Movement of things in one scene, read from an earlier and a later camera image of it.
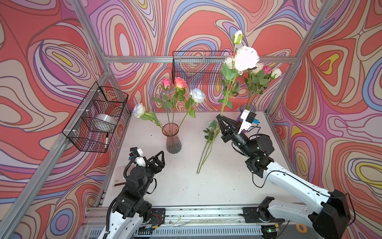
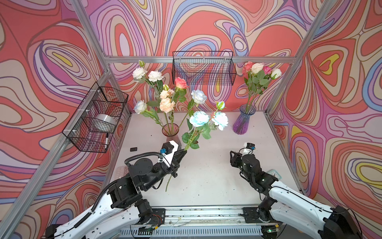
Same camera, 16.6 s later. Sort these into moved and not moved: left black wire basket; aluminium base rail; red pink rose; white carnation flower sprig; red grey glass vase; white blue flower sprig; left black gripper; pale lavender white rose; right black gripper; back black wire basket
Moved: left black gripper; right black gripper; white carnation flower sprig; white blue flower sprig
Not moved: red grey glass vase; red pink rose; pale lavender white rose; back black wire basket; left black wire basket; aluminium base rail
